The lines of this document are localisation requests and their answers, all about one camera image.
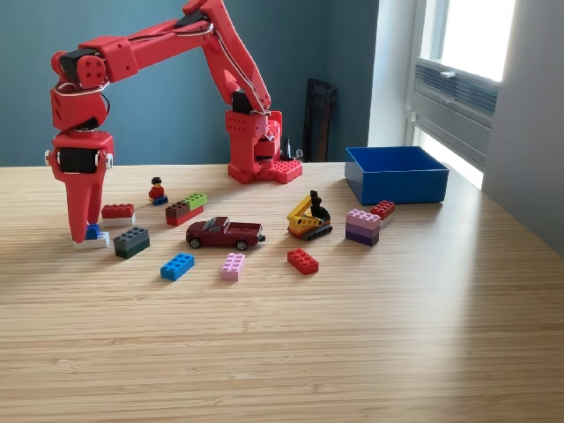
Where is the brown green red brick stack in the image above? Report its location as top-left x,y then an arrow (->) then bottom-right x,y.
165,192 -> 208,227

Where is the blue plastic bin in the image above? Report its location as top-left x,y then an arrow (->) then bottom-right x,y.
345,145 -> 450,206

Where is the red on white brick stack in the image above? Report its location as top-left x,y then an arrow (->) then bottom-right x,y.
100,203 -> 137,228

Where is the grey on dark green bricks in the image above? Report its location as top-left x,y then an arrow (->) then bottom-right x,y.
112,226 -> 152,260

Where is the toy figure red shirt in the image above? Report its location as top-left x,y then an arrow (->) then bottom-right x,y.
147,176 -> 169,207

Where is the light blue brick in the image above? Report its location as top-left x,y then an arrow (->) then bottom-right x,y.
160,252 -> 196,282

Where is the dark red toy pickup truck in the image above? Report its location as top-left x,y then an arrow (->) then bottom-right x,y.
185,215 -> 267,252

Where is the black table clamp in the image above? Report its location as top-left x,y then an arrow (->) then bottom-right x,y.
279,136 -> 306,163

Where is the small yellow toy digger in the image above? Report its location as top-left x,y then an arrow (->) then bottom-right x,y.
286,189 -> 333,242

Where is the black folding rack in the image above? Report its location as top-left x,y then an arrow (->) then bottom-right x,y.
301,78 -> 339,163

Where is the pink and purple brick stack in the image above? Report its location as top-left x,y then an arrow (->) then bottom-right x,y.
345,208 -> 382,248

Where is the small red on white bricks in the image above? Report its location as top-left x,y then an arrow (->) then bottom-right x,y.
369,200 -> 397,229

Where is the grey pleated window blind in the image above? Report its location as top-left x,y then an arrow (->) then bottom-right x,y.
412,59 -> 501,131

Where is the white window frame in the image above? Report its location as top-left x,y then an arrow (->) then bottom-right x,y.
404,0 -> 516,171

